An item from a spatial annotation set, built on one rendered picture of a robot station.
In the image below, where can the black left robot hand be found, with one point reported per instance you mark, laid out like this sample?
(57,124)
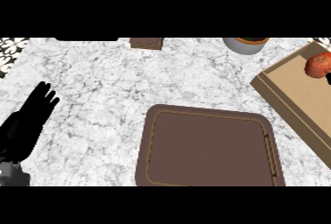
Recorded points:
(26,125)

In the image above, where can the small brown wooden block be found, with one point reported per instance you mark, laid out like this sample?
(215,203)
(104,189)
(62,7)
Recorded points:
(147,43)

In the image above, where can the orange-red squash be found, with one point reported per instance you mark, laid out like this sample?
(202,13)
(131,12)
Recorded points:
(319,64)

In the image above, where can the grey pot with orange rim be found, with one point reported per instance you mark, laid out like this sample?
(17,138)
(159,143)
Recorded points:
(246,46)

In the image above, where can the open cardboard box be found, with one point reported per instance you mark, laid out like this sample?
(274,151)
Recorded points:
(298,93)

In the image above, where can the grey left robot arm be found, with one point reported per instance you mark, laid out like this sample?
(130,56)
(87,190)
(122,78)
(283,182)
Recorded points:
(13,176)

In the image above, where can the brown rectangular tray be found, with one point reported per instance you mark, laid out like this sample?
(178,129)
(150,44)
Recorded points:
(209,147)

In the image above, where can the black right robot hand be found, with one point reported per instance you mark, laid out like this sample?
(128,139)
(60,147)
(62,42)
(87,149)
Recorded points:
(329,78)

